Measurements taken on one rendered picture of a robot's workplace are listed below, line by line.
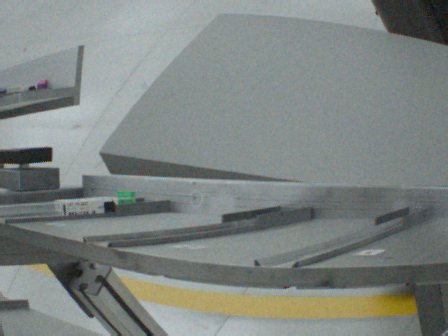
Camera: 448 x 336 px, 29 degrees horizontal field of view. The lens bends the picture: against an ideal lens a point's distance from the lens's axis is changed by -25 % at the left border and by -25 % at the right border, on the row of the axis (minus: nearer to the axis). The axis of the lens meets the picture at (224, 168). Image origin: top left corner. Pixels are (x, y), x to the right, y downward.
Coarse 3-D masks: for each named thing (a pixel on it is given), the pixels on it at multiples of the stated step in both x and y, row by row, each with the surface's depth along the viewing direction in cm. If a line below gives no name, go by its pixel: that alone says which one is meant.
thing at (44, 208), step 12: (12, 204) 60; (24, 204) 61; (36, 204) 62; (48, 204) 63; (60, 204) 64; (0, 216) 58; (12, 216) 59; (24, 216) 61; (36, 216) 62; (48, 216) 63
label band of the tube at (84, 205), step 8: (64, 200) 66; (72, 200) 66; (80, 200) 66; (88, 200) 67; (96, 200) 68; (104, 200) 69; (112, 200) 69; (72, 208) 65; (80, 208) 66; (88, 208) 67; (96, 208) 68; (104, 208) 68; (112, 208) 69
